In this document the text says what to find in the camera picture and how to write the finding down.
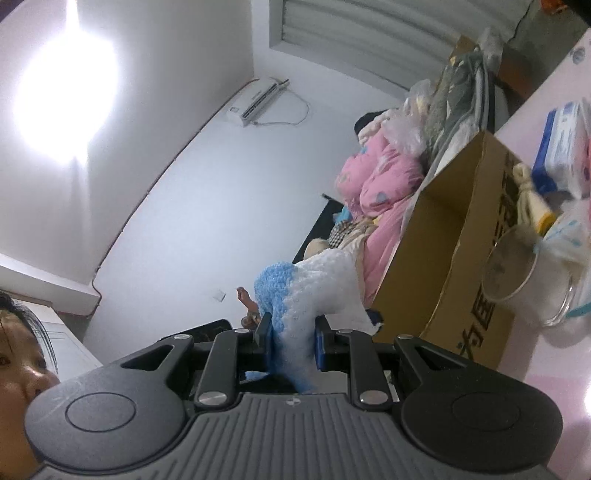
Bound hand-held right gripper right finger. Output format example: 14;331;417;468
314;318;446;411

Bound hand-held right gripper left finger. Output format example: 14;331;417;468
120;313;274;411

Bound blue and white fluffy cloth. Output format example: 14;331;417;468
245;247;387;394

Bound knotted cream yellow socks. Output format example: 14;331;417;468
512;161;555;232

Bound face mask pack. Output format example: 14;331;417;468
538;210;591;319

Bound white blue wet wipes pack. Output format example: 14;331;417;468
531;102;591;197

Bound pink soft roll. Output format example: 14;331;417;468
570;134;591;199

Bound beige plush toy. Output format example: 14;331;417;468
302;237;331;259

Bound beige blanket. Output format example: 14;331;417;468
342;217;379;259

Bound checkered cloth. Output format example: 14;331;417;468
330;222;356;247

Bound black headboard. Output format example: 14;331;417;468
295;200;347;259

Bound pink printed quilt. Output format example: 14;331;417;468
335;134;428;308

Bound white wardrobe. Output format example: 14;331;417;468
0;253;105;384

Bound clear glass cup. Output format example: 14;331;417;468
480;224;583;326

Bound pale pink fleece blanket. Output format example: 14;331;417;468
360;111;402;148

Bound clear plastic bag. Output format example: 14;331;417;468
383;78;444;153

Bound white air conditioner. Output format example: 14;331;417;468
226;78;291;126

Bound person's face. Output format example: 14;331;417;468
0;290;61;480

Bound grey patterned quilt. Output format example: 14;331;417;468
425;51;497;158

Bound grey curtain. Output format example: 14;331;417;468
270;0;532;88

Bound ceiling light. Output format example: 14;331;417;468
14;18;121;162

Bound small brown cardboard box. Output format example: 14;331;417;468
445;34;485;65

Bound air conditioner cable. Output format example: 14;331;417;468
252;85;310;126

